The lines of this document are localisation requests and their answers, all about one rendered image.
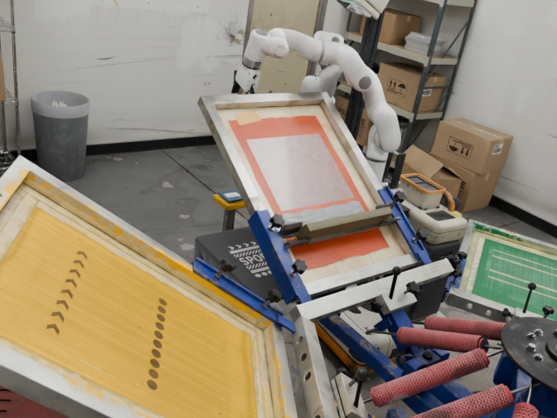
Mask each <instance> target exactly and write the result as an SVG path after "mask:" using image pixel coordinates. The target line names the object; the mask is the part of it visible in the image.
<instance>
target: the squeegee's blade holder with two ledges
mask: <svg viewBox="0 0 557 418"><path fill-rule="evenodd" d="M377 227H378V225H377V224H374V225H369V226H363V227H359V228H356V229H352V230H348V231H342V232H337V233H334V234H330V235H326V236H319V237H316V238H312V239H311V240H310V241H306V242H307V244H312V243H316V242H319V241H325V240H329V239H333V238H337V237H340V236H347V235H350V234H354V233H357V232H362V231H368V230H371V229H375V228H377Z"/></svg>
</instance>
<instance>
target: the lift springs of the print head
mask: <svg viewBox="0 0 557 418"><path fill-rule="evenodd" d="M410 322H411V323H414V324H423V325H424V328H425V329H422V328H408V327H401V328H399V329H398V332H397V333H390V332H383V331H377V330H372V332H373V333H382V334H388V335H394V336H397V340H398V341H399V343H402V344H407V345H413V346H418V347H424V348H434V349H440V350H446V351H452V352H462V353H463V354H461V355H459V356H456V357H452V358H450V359H448V360H445V361H443V362H439V363H437V364H434V365H432V366H430V367H426V368H424V369H421V370H418V371H417V372H412V373H410V374H408V375H405V376H403V377H399V378H397V379H394V380H392V381H390V382H386V383H384V384H381V385H379V386H375V387H372V388H371V391H370V394H371V398H369V399H366V400H364V401H363V403H364V404H365V403H367V402H370V401H373V402H374V404H375V406H378V407H379V408H380V407H382V406H386V405H388V404H390V403H393V402H396V401H399V400H402V399H404V398H406V397H409V396H412V395H415V394H418V393H420V392H422V391H426V390H428V389H431V388H433V387H436V386H440V385H442V384H444V383H447V382H450V381H453V380H455V379H458V378H460V377H464V376H466V375H469V374H471V373H474V372H477V371H480V370H482V369H485V368H487V367H489V366H488V364H490V362H489V359H488V358H489V357H491V356H494V355H497V354H498V353H501V352H505V350H504V348H503V347H498V346H492V345H489V342H488V341H487V340H488V339H489V340H496V341H501V330H502V328H503V326H504V325H505V324H506V323H499V322H490V321H481V320H471V319H462V318H445V317H435V316H428V317H427V318H426V319H425V320H424V322H415V321H410ZM489 348H492V349H498V350H497V351H495V352H491V353H489V354H487V352H488V349H489ZM538 385H540V383H539V382H535V380H534V379H532V378H531V380H530V384H529V385H526V386H523V387H520V388H517V389H515V390H513V391H510V390H509V388H508V387H507V386H504V385H503V384H500V385H497V386H494V387H491V388H488V389H486V390H484V391H480V392H478V393H475V394H472V395H470V396H466V397H464V398H462V399H459V400H456V401H453V402H450V403H448V404H446V405H443V406H439V407H437V408H434V409H432V410H430V411H425V412H423V413H421V414H418V415H416V416H412V417H410V418H479V417H481V416H485V415H488V414H490V413H492V412H495V411H499V410H501V409H504V408H507V407H508V406H513V403H512V402H513V401H514V399H513V396H512V395H513V394H515V393H517V392H520V391H524V390H526V389H529V392H528V396H527V400H526V403H525V402H520V403H518V404H515V408H514V412H513V416H512V418H538V416H539V411H538V410H536V408H535V407H534V406H533V405H531V404H530V399H531V396H532V392H533V387H534V386H538Z"/></svg>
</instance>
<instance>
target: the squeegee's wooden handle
mask: <svg viewBox="0 0 557 418"><path fill-rule="evenodd" d="M392 214H393V212H392V211H391V209H390V207H384V208H380V209H375V210H371V211H364V212H360V213H356V214H351V215H348V216H340V217H336V218H332V219H328V220H324V221H316V222H312V223H308V224H305V225H304V226H303V227H302V228H301V229H300V230H299V231H298V232H297V233H296V234H295V236H296V237H297V239H302V238H305V237H309V238H311V239H312V238H316V237H319V236H326V235H330V234H334V233H337V232H342V231H348V230H352V229H356V228H359V227H363V226H369V225H374V224H379V223H380V222H381V221H382V220H385V219H387V218H388V217H389V216H391V215H392Z"/></svg>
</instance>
